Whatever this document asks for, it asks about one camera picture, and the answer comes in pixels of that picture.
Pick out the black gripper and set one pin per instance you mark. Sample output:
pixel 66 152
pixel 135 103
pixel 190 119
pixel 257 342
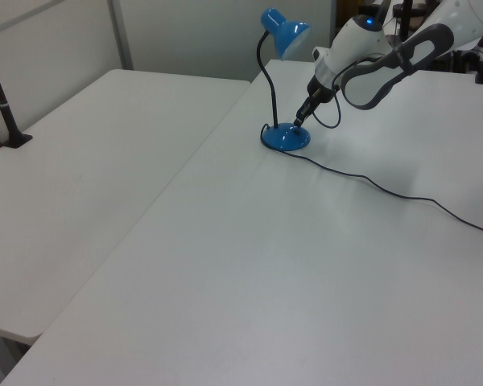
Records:
pixel 319 91

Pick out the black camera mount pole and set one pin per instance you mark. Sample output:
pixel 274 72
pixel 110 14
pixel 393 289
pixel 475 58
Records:
pixel 4 112

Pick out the grey metal partition post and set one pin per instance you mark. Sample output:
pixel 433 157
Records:
pixel 120 36

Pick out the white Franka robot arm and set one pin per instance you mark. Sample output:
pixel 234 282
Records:
pixel 386 56

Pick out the blue gooseneck desk lamp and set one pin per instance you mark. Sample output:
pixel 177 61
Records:
pixel 283 137

